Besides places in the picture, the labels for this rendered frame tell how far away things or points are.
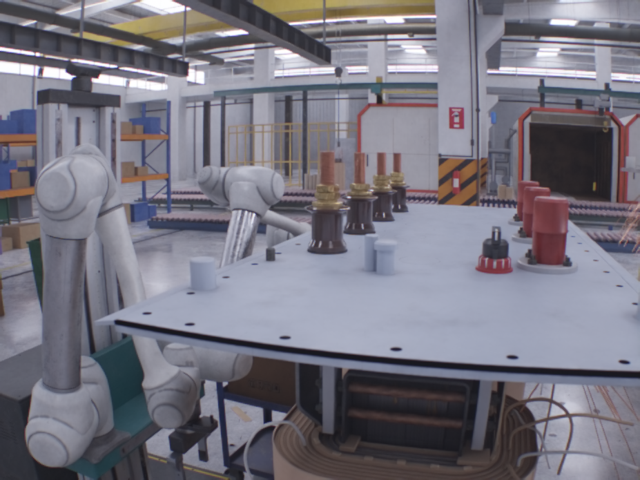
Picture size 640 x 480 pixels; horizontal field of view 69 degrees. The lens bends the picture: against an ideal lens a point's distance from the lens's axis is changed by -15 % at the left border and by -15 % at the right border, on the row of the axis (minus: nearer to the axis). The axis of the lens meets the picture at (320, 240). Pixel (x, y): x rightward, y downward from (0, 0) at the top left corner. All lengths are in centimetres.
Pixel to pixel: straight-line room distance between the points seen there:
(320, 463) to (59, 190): 73
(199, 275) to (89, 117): 105
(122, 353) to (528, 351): 146
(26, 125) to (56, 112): 892
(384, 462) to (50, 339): 78
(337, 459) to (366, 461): 5
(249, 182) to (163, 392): 88
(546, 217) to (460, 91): 1072
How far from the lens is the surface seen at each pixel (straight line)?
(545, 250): 101
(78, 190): 112
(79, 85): 170
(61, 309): 124
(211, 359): 172
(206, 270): 82
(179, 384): 126
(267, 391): 235
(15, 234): 1040
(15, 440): 192
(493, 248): 96
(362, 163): 136
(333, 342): 59
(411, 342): 60
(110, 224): 133
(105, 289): 184
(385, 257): 91
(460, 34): 1189
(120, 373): 184
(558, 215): 100
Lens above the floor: 157
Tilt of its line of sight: 9 degrees down
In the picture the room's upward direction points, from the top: straight up
